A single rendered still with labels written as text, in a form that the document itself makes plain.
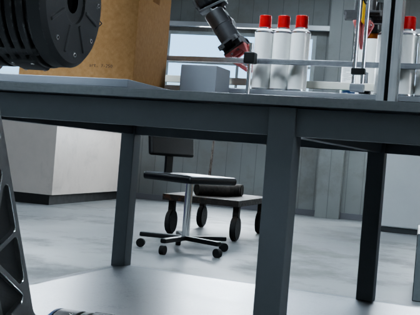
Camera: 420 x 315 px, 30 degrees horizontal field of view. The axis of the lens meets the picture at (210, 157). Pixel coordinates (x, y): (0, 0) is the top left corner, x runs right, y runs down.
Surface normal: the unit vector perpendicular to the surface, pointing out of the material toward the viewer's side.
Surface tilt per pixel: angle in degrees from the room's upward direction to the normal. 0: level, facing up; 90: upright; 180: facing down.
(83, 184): 90
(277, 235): 90
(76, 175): 90
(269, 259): 90
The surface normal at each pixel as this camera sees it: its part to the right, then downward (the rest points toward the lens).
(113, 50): -0.25, -0.01
